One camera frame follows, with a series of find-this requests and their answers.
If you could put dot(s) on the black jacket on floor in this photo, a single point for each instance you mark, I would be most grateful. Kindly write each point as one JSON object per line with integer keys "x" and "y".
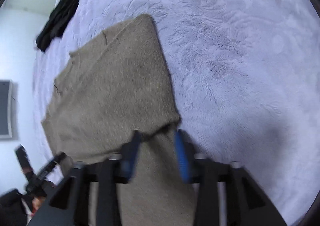
{"x": 15, "y": 208}

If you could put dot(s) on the person's left hand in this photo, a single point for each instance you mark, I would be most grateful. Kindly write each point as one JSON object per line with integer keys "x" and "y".
{"x": 37, "y": 203}

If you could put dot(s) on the wall mounted television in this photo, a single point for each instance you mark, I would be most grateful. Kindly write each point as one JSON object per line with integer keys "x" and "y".
{"x": 5, "y": 109}

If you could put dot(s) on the lavender embossed bedspread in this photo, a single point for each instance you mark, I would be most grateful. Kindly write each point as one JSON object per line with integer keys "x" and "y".
{"x": 245, "y": 75}

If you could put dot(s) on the black garment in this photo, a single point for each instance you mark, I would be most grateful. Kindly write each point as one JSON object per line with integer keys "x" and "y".
{"x": 57, "y": 23}

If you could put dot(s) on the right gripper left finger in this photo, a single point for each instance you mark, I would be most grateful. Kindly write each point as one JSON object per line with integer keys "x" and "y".
{"x": 68, "y": 204}

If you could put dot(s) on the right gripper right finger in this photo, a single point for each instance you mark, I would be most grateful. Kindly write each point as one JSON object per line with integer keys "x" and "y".
{"x": 225, "y": 190}

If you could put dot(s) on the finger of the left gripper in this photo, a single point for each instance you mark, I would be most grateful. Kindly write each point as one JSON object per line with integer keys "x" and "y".
{"x": 23, "y": 159}
{"x": 50, "y": 166}

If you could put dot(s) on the taupe knit sweater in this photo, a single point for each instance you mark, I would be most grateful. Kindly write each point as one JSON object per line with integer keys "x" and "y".
{"x": 116, "y": 83}

